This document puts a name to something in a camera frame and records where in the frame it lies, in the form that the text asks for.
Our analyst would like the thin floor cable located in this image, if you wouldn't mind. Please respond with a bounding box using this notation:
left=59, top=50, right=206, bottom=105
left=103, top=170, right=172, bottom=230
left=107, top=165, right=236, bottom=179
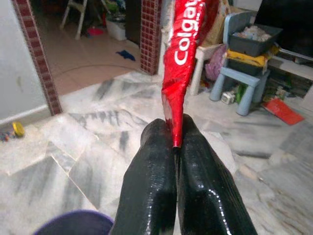
left=55, top=64, right=137, bottom=77

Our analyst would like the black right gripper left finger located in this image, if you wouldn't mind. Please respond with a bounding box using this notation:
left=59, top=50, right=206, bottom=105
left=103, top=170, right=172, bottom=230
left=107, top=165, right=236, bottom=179
left=109, top=118, right=177, bottom=235

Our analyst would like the dark grey plastic bin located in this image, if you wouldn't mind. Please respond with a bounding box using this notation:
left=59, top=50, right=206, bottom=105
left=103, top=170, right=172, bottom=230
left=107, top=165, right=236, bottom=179
left=227, top=23, right=284, bottom=57

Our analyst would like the yellow lidded toy jar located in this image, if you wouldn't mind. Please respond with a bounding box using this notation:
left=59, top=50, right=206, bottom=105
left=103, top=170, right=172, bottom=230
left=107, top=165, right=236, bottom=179
left=0, top=121, right=25, bottom=142

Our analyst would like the blue cloth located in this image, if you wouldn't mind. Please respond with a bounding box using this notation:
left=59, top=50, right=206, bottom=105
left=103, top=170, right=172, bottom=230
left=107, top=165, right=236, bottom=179
left=115, top=49, right=136, bottom=62

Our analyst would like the red Colgate toothpaste box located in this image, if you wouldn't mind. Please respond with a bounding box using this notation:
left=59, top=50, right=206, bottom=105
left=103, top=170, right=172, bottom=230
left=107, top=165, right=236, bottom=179
left=161, top=0, right=220, bottom=149

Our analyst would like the white plastic kids table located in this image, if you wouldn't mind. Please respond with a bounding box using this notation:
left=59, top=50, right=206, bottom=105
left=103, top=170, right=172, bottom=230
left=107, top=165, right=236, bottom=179
left=189, top=44, right=224, bottom=96

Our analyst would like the white cube toy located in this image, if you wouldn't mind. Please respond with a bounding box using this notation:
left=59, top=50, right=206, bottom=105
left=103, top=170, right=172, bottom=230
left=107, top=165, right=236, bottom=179
left=221, top=91, right=236, bottom=105

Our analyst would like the dark cabinet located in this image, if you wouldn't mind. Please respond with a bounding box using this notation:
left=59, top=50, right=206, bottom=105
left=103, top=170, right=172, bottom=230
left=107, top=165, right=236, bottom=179
left=125, top=0, right=142, bottom=46

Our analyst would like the light blue kids chair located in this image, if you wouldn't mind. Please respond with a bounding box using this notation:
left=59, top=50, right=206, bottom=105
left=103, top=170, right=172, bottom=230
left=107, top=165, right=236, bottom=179
left=209, top=11, right=271, bottom=117

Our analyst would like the white storage box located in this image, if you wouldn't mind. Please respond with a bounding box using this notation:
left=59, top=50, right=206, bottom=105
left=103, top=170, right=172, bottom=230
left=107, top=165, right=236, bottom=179
left=106, top=18, right=127, bottom=42

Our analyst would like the yellow black flat package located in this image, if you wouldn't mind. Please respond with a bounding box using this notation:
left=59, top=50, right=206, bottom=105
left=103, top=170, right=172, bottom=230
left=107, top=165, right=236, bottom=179
left=226, top=45, right=281, bottom=69

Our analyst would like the red bowl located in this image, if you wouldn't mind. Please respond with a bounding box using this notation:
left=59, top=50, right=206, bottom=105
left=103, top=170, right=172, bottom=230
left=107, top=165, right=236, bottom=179
left=87, top=26, right=105, bottom=37

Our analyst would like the pink purple bag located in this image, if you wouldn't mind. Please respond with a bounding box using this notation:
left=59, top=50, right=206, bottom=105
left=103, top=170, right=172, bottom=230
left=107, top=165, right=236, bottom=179
left=204, top=44, right=228, bottom=81

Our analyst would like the red flat book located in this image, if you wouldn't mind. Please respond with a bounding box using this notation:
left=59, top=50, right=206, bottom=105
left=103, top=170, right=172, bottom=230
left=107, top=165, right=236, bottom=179
left=261, top=98, right=305, bottom=126

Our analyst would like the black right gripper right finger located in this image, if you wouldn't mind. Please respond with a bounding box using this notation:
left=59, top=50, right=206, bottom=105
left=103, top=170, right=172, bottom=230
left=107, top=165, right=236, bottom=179
left=176, top=113, right=258, bottom=235

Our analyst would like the black television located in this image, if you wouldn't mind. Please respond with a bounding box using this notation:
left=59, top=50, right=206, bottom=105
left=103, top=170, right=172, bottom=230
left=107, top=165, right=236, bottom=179
left=254, top=0, right=313, bottom=59

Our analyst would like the white baby high chair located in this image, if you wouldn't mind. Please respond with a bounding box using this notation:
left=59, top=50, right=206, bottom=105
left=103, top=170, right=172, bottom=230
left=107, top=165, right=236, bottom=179
left=60, top=0, right=111, bottom=41

